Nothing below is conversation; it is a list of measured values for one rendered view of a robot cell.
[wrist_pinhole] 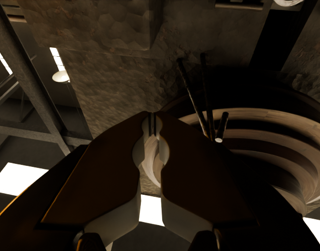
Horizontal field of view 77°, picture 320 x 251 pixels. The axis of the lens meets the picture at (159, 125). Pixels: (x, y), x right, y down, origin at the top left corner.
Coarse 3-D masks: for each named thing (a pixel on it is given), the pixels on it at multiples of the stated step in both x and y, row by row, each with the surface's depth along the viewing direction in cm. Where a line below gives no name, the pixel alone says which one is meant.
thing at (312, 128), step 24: (216, 96) 39; (240, 96) 37; (264, 96) 37; (288, 96) 38; (192, 120) 39; (216, 120) 37; (240, 120) 36; (264, 120) 35; (288, 120) 34; (312, 120) 33; (144, 144) 48; (144, 168) 57
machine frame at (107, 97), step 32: (32, 0) 37; (64, 0) 36; (192, 0) 32; (256, 0) 31; (32, 32) 42; (64, 32) 41; (96, 32) 39; (160, 32) 37; (192, 32) 36; (224, 32) 35; (256, 32) 34; (288, 32) 37; (64, 64) 54; (96, 64) 52; (128, 64) 50; (160, 64) 48; (192, 64) 47; (224, 64) 39; (256, 64) 40; (288, 64) 37; (96, 96) 61; (128, 96) 58; (160, 96) 56; (96, 128) 73; (160, 192) 105
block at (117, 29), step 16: (96, 0) 25; (112, 0) 25; (128, 0) 24; (144, 0) 24; (160, 0) 29; (96, 16) 27; (112, 16) 26; (128, 16) 26; (144, 16) 25; (160, 16) 31; (112, 32) 28; (128, 32) 27; (144, 32) 27; (128, 48) 29; (144, 48) 29
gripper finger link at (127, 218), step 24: (144, 120) 11; (96, 144) 9; (120, 144) 9; (96, 168) 8; (120, 168) 8; (72, 192) 7; (96, 192) 7; (120, 192) 7; (48, 216) 6; (72, 216) 6; (96, 216) 6; (120, 216) 6
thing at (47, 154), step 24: (24, 96) 916; (24, 120) 933; (72, 120) 942; (0, 144) 828; (24, 144) 849; (48, 144) 850; (0, 168) 775; (48, 168) 775; (0, 192) 712; (312, 216) 664; (120, 240) 616; (144, 240) 616; (168, 240) 616
